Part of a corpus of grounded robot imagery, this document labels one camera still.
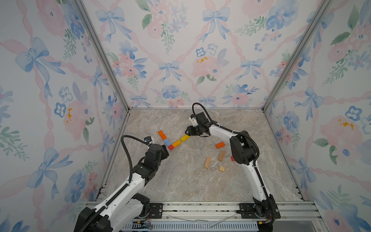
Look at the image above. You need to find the aluminium corner post left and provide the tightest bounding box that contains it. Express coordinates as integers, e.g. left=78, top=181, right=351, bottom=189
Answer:
left=72, top=0, right=129, bottom=112

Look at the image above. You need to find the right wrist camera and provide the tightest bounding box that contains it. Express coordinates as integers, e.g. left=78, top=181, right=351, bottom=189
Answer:
left=189, top=115, right=198, bottom=127

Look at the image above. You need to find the aluminium corner post right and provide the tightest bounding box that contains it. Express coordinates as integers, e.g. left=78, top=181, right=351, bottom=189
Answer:
left=262, top=0, right=332, bottom=113

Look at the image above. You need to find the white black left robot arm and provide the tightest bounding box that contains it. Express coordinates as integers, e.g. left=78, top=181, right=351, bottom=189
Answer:
left=74, top=144, right=169, bottom=232

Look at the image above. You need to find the short yellow block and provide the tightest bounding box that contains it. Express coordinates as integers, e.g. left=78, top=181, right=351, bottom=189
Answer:
left=172, top=140, right=181, bottom=148

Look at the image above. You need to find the long natural wood block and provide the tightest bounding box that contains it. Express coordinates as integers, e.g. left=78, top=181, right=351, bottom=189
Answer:
left=204, top=157, right=212, bottom=169

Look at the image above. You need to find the light blue block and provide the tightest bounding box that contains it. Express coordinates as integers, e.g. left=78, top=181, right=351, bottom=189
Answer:
left=164, top=139, right=172, bottom=147

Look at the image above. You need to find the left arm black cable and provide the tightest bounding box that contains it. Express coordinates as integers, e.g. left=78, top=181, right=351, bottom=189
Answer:
left=76, top=134, right=150, bottom=232

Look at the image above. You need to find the orange rectangular block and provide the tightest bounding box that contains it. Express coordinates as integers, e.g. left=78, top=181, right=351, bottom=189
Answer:
left=215, top=142, right=225, bottom=149

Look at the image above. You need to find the small orange block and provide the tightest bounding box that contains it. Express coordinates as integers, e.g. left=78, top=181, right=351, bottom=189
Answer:
left=158, top=130, right=167, bottom=141

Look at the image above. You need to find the aluminium corner post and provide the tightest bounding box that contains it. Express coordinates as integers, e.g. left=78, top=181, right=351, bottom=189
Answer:
left=72, top=0, right=129, bottom=112
left=262, top=0, right=332, bottom=113

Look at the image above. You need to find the long yellow block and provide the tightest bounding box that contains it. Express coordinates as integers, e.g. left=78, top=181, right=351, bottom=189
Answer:
left=181, top=135, right=190, bottom=142

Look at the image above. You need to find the tilted natural wood block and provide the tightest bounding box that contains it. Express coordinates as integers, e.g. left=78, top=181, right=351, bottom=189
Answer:
left=218, top=151, right=226, bottom=162

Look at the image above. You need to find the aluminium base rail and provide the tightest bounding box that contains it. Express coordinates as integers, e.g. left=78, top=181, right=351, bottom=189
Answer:
left=76, top=200, right=322, bottom=232

